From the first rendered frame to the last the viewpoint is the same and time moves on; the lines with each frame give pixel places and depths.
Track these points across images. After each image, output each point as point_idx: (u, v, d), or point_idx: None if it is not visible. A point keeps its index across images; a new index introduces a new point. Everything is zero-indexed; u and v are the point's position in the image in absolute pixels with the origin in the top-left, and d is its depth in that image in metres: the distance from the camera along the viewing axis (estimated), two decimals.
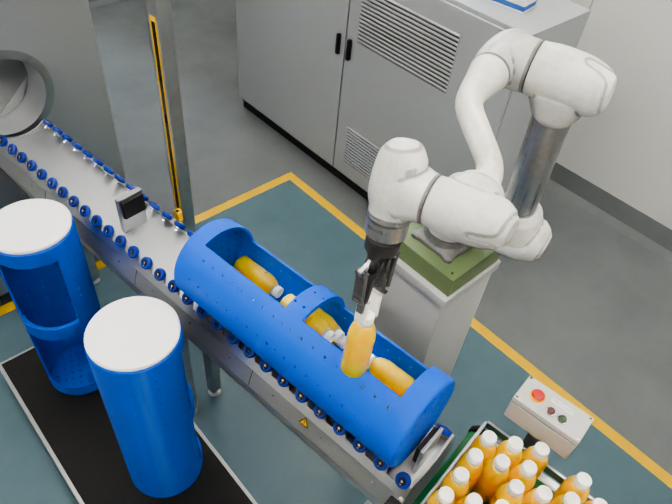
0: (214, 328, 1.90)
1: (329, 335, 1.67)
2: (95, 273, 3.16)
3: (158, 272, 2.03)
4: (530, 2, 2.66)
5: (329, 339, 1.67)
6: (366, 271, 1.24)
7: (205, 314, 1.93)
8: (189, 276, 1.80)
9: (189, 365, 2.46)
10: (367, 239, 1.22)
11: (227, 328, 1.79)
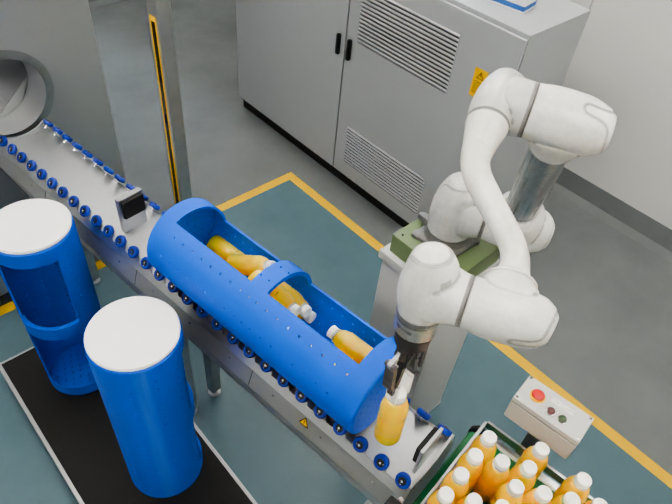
0: (214, 328, 1.91)
1: (294, 309, 1.73)
2: (95, 273, 3.16)
3: (158, 272, 2.03)
4: (530, 2, 2.66)
5: (294, 312, 1.73)
6: (396, 363, 1.22)
7: (205, 315, 1.93)
8: (161, 253, 1.85)
9: (189, 365, 2.46)
10: (396, 334, 1.20)
11: (197, 303, 1.85)
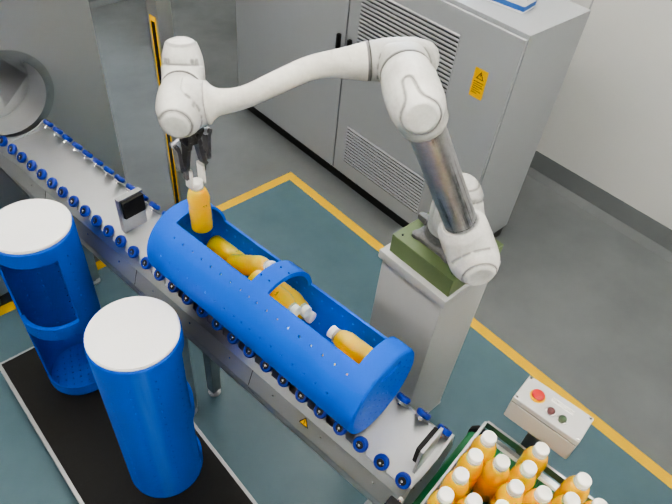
0: (214, 328, 1.91)
1: (294, 309, 1.73)
2: (95, 273, 3.16)
3: (158, 272, 2.03)
4: (530, 2, 2.66)
5: (294, 312, 1.73)
6: (178, 145, 1.62)
7: (205, 315, 1.93)
8: (161, 253, 1.85)
9: (189, 365, 2.46)
10: None
11: (197, 303, 1.85)
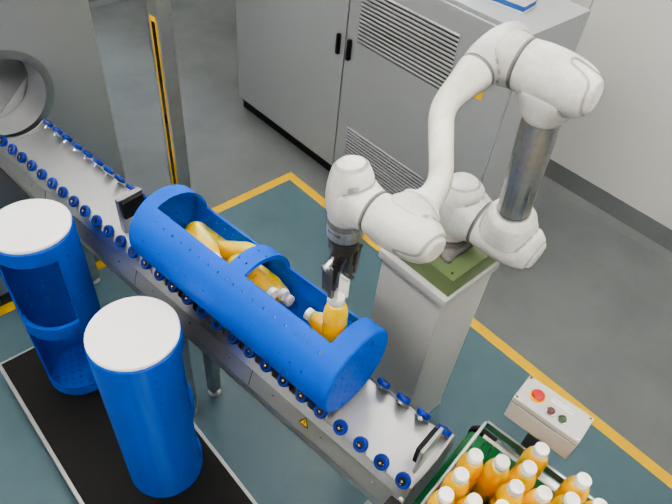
0: (213, 319, 1.91)
1: (272, 291, 1.77)
2: (95, 273, 3.16)
3: (158, 276, 2.03)
4: (530, 2, 2.66)
5: (271, 294, 1.77)
6: (331, 266, 1.42)
7: (196, 313, 1.94)
8: (142, 238, 1.89)
9: (189, 365, 2.46)
10: (329, 240, 1.39)
11: (178, 287, 1.89)
